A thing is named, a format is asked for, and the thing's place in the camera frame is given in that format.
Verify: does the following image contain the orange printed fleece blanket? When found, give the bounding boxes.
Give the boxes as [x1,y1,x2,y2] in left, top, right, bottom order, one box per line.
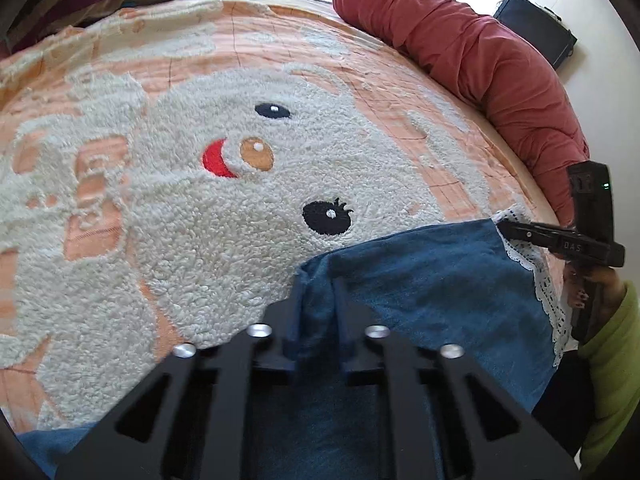
[0,0,568,436]

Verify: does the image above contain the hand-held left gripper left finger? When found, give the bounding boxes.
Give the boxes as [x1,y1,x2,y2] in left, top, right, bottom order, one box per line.
[54,270,307,480]

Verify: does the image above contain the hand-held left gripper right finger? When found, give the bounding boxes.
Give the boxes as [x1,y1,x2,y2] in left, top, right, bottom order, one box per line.
[333,279,582,480]

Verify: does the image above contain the person's right hand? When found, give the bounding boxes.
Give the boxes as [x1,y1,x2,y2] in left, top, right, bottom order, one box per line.
[565,266,628,343]

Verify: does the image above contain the rolled red duvet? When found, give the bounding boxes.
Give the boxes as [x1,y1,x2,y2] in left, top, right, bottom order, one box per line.
[332,0,592,227]

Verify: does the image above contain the beige bed mattress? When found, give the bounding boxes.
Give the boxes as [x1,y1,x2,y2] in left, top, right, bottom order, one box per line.
[475,107,561,231]

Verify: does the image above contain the black flat bag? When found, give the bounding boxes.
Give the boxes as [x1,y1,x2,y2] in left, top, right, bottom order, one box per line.
[492,0,579,72]

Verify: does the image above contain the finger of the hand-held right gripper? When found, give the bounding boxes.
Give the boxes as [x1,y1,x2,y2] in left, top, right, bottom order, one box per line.
[497,219,581,257]

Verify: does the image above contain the person's right forearm green sleeve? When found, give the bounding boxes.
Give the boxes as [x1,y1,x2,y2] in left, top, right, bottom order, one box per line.
[577,280,640,477]

